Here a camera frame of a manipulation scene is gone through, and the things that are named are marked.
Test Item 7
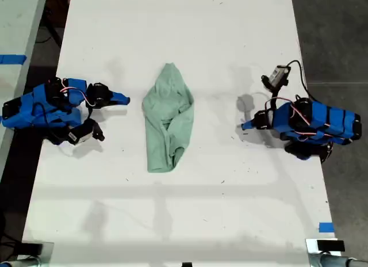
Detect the pale green T-shirt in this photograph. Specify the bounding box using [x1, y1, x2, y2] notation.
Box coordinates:
[141, 62, 196, 173]

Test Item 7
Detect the long blue tape strip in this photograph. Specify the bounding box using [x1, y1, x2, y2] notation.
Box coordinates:
[0, 54, 28, 65]

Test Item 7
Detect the adjacent white table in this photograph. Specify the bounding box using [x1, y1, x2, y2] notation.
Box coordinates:
[0, 0, 49, 176]

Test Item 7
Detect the short blue tape strip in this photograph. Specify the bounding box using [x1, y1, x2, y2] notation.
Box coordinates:
[318, 222, 335, 234]

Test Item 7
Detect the small black box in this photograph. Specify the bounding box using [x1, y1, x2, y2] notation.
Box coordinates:
[316, 239, 346, 253]

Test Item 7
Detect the grey metal pipe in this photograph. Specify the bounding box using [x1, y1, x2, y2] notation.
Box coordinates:
[309, 253, 368, 267]
[0, 257, 43, 267]

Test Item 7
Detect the arm red white wire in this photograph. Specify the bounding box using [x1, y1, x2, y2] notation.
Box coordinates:
[264, 97, 333, 142]
[59, 78, 97, 108]

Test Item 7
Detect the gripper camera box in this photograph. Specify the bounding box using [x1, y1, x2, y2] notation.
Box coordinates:
[260, 64, 290, 91]
[67, 119, 105, 146]

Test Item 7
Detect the camera black cable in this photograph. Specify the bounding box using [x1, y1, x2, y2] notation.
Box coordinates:
[286, 59, 317, 102]

